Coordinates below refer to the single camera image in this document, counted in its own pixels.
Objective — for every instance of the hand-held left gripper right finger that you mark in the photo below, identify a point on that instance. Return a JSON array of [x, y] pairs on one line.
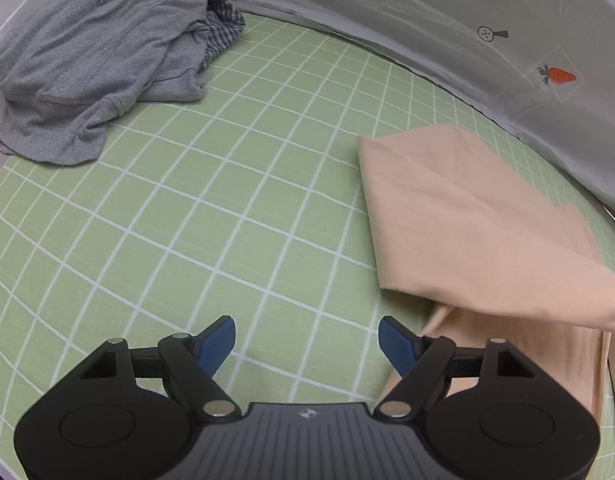
[[395, 342]]

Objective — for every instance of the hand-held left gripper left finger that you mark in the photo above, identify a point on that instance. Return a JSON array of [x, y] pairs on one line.
[[217, 341]]

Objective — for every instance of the beige long-sleeve shirt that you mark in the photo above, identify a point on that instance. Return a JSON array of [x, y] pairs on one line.
[[462, 230]]

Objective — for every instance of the green grid bed sheet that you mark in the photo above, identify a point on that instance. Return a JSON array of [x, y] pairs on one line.
[[212, 210]]

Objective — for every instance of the blue checked cloth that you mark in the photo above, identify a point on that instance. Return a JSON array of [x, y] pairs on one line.
[[222, 32]]

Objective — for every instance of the grey shirt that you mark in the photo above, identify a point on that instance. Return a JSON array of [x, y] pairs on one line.
[[87, 60]]

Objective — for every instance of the grey printed sheet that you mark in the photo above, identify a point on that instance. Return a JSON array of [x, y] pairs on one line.
[[437, 20]]

